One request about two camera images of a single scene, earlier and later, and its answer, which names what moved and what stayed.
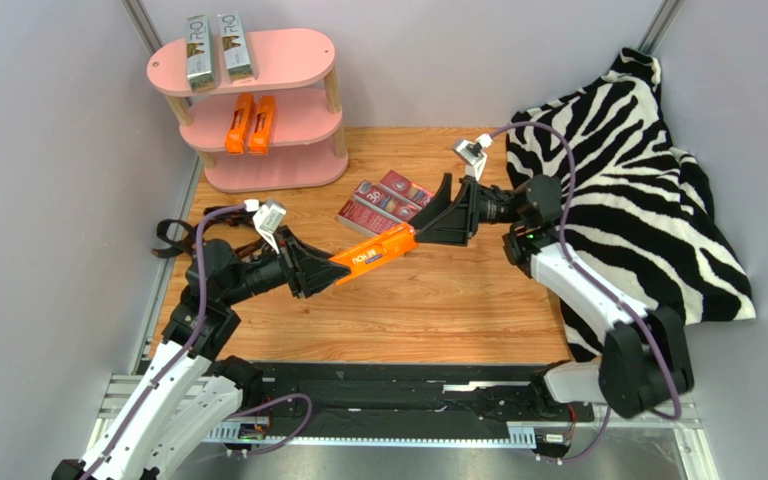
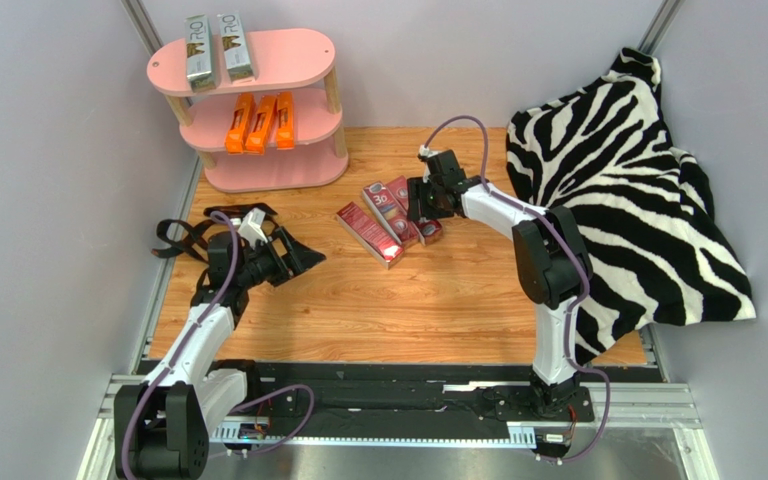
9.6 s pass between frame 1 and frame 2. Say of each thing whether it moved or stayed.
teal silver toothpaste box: stayed
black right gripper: moved
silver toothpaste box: stayed
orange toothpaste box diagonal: stayed
